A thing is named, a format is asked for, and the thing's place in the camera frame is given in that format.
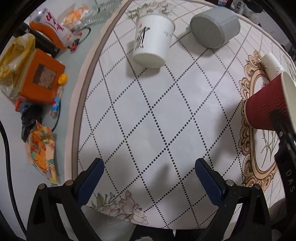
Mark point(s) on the colourful patterned paper packet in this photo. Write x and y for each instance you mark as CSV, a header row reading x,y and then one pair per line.
x,y
42,150

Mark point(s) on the black box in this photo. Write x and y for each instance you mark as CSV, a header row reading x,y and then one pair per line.
x,y
45,45

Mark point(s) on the yellow-capped small bottle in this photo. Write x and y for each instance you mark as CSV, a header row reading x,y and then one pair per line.
x,y
62,79

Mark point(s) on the small orange and blue pack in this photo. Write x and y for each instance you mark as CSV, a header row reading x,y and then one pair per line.
x,y
22,106

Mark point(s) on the patterned round table mat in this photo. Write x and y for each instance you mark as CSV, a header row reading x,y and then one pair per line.
x,y
173,115

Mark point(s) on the white printed paper cup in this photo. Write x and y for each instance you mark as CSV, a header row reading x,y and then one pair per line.
x,y
152,39

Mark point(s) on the white and red packet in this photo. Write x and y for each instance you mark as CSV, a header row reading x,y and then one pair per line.
x,y
54,26

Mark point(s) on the orange snack packet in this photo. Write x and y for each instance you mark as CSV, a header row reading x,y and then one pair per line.
x,y
74,16

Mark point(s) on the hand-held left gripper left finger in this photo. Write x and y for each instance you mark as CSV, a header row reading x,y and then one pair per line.
x,y
92,179

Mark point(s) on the clear plastic bottle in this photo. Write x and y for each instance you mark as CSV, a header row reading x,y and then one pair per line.
x,y
99,11

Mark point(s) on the red clip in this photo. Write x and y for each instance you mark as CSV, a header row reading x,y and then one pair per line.
x,y
74,45

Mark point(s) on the orange box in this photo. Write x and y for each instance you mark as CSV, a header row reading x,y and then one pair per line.
x,y
42,80

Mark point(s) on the red ribbed paper cup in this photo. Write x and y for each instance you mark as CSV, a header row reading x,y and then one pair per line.
x,y
263,102

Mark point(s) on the grey cup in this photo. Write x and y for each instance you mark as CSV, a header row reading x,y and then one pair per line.
x,y
215,26

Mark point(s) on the plain white paper cup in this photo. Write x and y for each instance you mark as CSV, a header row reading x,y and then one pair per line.
x,y
271,65

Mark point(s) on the yellow plastic bag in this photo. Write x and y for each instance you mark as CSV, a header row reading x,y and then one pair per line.
x,y
15,58

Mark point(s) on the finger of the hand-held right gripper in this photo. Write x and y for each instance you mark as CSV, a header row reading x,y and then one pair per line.
x,y
278,120

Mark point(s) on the black device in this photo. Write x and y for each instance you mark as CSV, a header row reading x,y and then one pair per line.
x,y
31,115

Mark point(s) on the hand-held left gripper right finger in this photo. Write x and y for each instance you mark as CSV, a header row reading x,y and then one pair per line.
x,y
208,183

